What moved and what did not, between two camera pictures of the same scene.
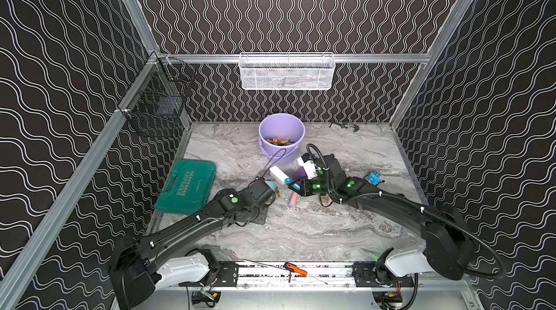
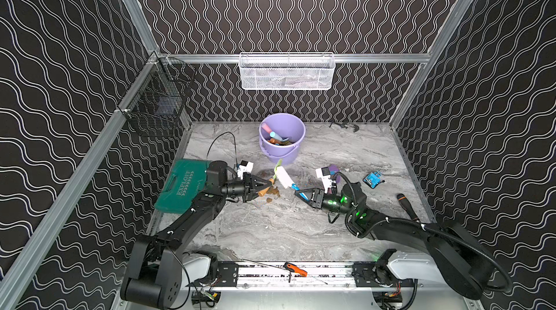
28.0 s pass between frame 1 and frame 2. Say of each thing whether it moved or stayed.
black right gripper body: moved
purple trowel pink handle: moved
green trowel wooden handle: stayed
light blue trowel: moved
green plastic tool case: stayed
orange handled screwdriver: stayed
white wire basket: stayed
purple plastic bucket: stayed
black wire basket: stayed
